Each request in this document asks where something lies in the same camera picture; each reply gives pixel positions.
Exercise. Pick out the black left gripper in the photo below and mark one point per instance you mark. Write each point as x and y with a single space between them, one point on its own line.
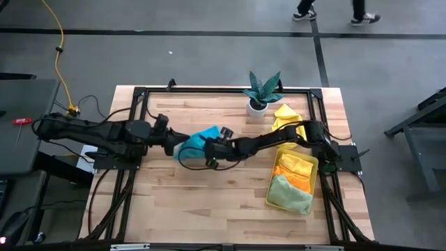
163 137

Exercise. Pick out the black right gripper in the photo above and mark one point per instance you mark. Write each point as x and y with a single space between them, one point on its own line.
223 148

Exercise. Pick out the teal microfiber towel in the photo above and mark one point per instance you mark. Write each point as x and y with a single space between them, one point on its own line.
197 143

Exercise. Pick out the yellow microfiber towel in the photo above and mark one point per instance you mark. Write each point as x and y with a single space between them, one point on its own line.
284 113
296 164

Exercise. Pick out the light green microfiber towel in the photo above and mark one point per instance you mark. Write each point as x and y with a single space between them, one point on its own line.
289 195

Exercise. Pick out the orange microfiber towel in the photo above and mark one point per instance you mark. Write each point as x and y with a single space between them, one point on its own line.
299 181

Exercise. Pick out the yellow translucent plastic bin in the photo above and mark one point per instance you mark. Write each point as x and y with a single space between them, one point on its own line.
315 167

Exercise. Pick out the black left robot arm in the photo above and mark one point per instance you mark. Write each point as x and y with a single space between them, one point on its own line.
94 130

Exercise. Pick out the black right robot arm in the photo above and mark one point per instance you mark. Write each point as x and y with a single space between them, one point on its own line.
289 136

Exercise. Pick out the white plant pot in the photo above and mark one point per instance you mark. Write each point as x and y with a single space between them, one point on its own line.
258 112

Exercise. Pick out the green snake plant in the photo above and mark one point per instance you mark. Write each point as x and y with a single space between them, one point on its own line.
261 90

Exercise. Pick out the white box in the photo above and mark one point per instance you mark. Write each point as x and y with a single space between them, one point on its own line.
83 160

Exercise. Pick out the grey side table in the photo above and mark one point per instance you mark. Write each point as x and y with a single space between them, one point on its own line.
31 157

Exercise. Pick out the grey metal stand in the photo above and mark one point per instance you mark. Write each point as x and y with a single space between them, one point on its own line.
418 153

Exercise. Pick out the black aluminium frame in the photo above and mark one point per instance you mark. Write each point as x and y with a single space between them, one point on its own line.
160 90

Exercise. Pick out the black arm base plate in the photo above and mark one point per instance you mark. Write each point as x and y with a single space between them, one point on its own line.
348 157
111 164

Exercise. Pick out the silver bracket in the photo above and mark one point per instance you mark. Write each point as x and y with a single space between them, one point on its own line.
129 247
324 248

